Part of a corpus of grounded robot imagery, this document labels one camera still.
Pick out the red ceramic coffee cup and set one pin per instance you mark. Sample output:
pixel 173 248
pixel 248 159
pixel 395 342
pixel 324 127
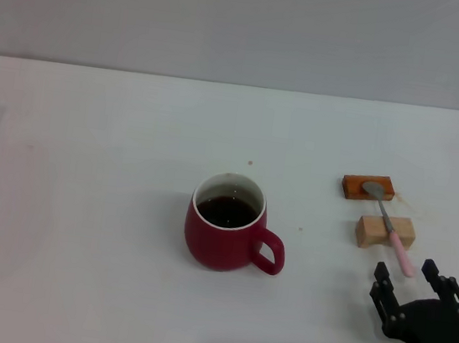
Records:
pixel 215 248

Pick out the light wooden arch block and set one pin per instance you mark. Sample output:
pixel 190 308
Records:
pixel 369 231

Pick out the dark orange wooden block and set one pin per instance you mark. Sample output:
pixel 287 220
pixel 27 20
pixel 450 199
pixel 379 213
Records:
pixel 354 188

